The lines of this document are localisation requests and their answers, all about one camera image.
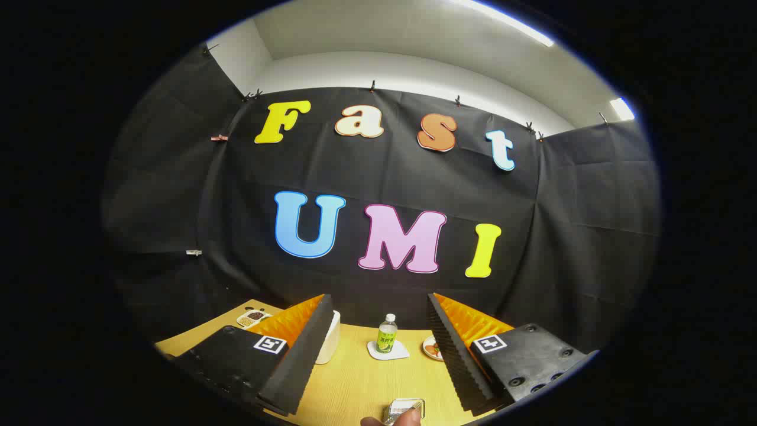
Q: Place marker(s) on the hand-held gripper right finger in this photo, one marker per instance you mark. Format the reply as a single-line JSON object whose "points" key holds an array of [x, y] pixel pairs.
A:
{"points": [[455, 355]]}

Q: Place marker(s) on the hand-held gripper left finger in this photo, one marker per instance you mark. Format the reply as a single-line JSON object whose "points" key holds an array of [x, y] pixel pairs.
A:
{"points": [[298, 361]]}

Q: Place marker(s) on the perforated metal tray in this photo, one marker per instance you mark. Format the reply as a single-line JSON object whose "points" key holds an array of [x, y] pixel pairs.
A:
{"points": [[405, 406]]}

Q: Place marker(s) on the white plate of food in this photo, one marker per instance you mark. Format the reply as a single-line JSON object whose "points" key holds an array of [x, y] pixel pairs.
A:
{"points": [[432, 349]]}

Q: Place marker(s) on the white toaster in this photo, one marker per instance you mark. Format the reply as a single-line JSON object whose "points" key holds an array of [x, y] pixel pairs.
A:
{"points": [[330, 343]]}

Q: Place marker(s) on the white coaster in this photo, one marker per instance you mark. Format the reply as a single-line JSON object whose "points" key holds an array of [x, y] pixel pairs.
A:
{"points": [[399, 353]]}

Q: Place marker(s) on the small white snack dish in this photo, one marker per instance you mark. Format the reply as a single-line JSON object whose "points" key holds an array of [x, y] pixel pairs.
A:
{"points": [[253, 319]]}

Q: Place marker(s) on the green label drink bottle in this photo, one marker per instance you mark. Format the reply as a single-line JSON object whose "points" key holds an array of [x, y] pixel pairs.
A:
{"points": [[387, 337]]}

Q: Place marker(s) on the short ceiling light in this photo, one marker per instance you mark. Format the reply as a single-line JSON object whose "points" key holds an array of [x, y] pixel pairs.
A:
{"points": [[622, 109]]}

